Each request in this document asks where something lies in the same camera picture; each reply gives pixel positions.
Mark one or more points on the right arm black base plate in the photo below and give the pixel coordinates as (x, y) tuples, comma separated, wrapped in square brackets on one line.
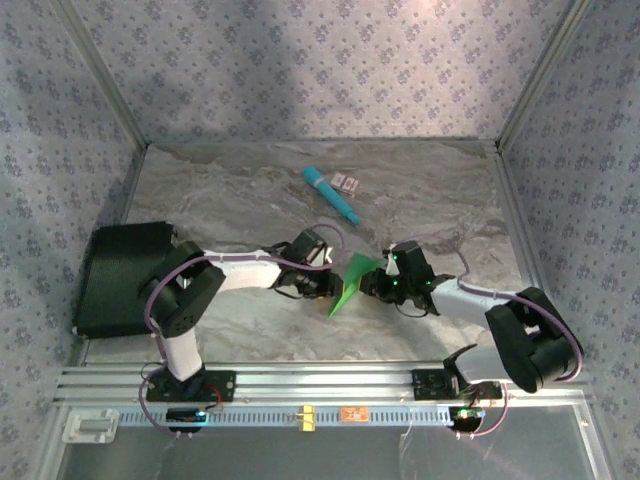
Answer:
[(425, 385)]

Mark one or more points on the clear acrylic panel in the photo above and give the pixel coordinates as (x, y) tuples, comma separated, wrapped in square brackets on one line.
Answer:
[(300, 455)]

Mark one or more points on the orange label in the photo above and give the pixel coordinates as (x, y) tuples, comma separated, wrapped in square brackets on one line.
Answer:
[(354, 414)]

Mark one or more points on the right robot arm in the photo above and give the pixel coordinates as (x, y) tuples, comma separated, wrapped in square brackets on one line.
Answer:
[(525, 345)]

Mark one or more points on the aluminium side rail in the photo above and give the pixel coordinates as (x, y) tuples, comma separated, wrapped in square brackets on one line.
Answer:
[(131, 185), (515, 210)]

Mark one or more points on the teal marker pen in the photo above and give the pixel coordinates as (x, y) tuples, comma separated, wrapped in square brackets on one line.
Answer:
[(330, 192)]

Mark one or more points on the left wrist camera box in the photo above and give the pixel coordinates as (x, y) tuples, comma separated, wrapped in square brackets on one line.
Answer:
[(324, 256)]

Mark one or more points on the black ribbed case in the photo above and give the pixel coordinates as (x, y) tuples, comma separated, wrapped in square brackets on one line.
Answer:
[(125, 280)]

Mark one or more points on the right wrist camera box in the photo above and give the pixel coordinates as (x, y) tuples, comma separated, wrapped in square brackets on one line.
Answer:
[(391, 265)]

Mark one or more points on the small red white card box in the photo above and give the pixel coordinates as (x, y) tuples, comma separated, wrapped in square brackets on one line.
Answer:
[(346, 184)]

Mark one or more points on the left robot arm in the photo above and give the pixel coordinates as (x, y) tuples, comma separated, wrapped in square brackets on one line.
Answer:
[(182, 350)]

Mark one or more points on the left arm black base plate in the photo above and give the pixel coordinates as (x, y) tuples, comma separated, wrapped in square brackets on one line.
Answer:
[(225, 385)]

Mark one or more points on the green square paper sheet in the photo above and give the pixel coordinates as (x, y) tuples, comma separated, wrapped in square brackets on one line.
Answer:
[(356, 275)]

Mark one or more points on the clear acrylic bracket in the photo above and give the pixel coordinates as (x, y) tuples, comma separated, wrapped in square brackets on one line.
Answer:
[(91, 426)]

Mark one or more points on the aluminium mounting rail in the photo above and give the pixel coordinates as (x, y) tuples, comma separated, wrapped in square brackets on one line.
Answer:
[(325, 382)]

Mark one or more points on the aluminium frame post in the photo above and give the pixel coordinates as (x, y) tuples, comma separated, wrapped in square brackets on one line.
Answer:
[(540, 75), (104, 75)]

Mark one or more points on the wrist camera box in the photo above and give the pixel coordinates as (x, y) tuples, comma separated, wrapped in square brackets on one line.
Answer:
[(324, 256), (391, 265)]

